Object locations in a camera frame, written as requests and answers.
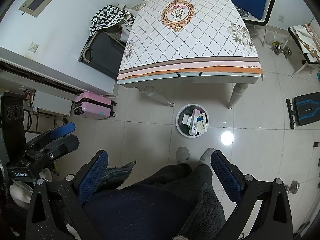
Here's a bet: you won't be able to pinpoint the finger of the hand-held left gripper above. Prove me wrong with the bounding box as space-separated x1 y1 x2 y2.
35 134 80 160
25 122 76 151

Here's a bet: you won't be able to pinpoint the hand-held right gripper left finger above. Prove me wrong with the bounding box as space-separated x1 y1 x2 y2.
26 150 109 240

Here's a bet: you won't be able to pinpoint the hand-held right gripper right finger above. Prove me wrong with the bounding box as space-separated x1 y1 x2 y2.
210 150 293 240

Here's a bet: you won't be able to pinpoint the white box with script print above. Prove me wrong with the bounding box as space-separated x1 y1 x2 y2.
188 116 198 136

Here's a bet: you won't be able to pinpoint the round white trash bin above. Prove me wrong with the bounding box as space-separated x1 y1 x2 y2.
176 104 210 138

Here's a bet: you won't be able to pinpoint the person's right foot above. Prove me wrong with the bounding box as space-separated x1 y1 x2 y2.
199 148 217 165

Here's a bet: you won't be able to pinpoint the person's foot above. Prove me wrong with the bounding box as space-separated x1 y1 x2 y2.
199 148 217 165
176 147 190 164

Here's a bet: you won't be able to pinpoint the white low cabinet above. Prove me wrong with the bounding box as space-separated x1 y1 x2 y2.
31 90 73 117

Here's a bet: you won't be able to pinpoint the grey fleece robe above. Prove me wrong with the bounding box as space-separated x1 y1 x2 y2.
60 161 227 240

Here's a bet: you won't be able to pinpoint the pink suitcase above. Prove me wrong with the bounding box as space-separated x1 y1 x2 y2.
73 92 117 120

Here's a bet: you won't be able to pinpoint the person's left foot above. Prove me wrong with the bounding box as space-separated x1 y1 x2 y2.
176 147 190 164

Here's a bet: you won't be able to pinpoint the black speaker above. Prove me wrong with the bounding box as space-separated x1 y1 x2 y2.
0 92 27 140

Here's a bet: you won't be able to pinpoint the person's legs in dark pants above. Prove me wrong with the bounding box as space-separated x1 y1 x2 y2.
82 164 225 240

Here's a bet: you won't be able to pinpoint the metal dumbbell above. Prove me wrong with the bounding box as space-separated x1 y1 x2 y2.
285 180 300 195
271 42 293 58

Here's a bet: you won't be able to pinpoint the white table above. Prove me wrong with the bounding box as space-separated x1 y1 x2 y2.
117 71 263 110

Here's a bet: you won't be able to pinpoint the dark folding table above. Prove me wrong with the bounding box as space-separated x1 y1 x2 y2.
77 29 127 80

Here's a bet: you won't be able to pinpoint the black and blue fitness bench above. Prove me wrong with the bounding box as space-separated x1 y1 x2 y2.
286 94 320 130

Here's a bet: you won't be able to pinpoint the black white checkered cloth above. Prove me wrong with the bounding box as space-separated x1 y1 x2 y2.
89 5 135 36

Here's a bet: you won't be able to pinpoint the patterned tablecloth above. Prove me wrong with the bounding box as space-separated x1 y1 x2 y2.
116 0 263 85

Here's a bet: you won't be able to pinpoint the black and white chair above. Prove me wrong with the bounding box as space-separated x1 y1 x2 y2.
287 25 320 78

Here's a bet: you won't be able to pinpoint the beige cloth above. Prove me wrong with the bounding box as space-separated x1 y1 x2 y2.
292 24 320 55

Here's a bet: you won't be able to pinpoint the blue cushioned chair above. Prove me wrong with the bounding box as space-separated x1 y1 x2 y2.
225 0 278 47

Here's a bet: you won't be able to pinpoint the wall electrical panel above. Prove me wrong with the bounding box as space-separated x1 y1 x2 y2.
19 0 57 18

